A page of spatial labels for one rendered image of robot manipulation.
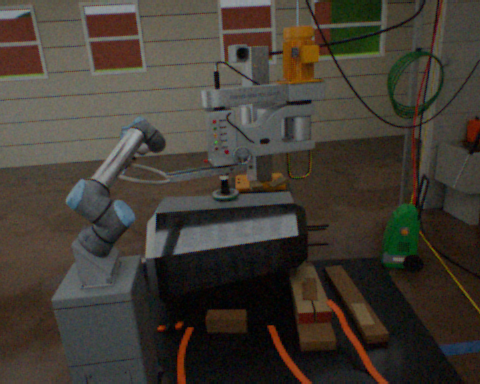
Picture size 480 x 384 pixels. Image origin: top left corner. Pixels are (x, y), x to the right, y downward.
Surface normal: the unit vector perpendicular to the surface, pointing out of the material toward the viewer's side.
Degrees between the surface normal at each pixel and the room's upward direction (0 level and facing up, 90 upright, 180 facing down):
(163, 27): 90
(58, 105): 90
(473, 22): 90
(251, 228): 45
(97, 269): 90
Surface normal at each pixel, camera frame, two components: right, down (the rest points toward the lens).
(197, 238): -0.01, -0.44
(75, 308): 0.11, 0.32
